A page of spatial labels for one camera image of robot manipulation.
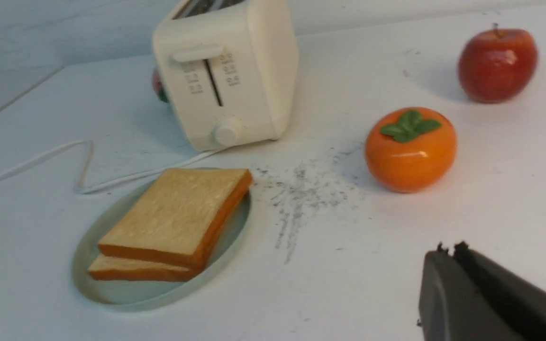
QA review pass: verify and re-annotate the orange persimmon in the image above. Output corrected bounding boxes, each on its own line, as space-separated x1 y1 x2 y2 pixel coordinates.
364 107 458 193

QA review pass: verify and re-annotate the light green plate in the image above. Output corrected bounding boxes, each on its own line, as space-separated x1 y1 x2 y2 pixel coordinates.
71 181 252 312

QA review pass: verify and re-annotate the toast slice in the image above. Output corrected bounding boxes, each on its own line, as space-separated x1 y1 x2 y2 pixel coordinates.
88 254 199 282
98 168 252 272

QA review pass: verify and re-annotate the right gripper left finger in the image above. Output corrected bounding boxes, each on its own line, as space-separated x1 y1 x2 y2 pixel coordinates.
418 243 524 341

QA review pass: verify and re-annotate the white power cord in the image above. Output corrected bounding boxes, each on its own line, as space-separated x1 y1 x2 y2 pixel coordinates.
0 139 228 196

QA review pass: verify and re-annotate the red apple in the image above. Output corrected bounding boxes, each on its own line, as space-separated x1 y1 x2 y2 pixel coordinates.
457 23 539 104

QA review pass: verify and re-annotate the pink peach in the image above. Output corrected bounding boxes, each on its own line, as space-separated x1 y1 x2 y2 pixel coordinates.
151 68 169 103

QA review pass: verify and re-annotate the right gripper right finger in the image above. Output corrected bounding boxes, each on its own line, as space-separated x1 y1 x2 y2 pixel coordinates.
452 242 546 341

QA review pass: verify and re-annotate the white two-slot toaster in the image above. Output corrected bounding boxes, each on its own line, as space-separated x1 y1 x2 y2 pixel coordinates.
152 0 299 152

